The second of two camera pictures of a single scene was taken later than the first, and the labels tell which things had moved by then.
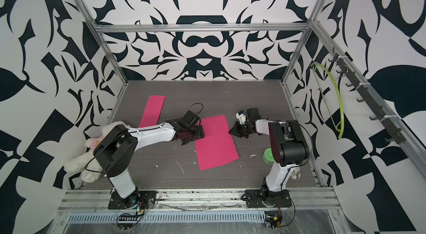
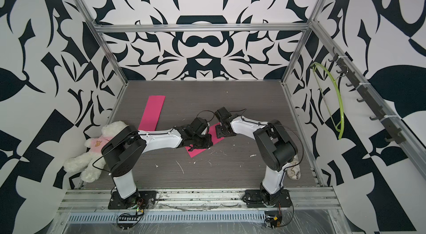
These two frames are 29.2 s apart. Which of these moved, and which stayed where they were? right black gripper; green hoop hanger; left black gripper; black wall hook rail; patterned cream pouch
Moved: left black gripper; right black gripper
Stayed: patterned cream pouch; green hoop hanger; black wall hook rail
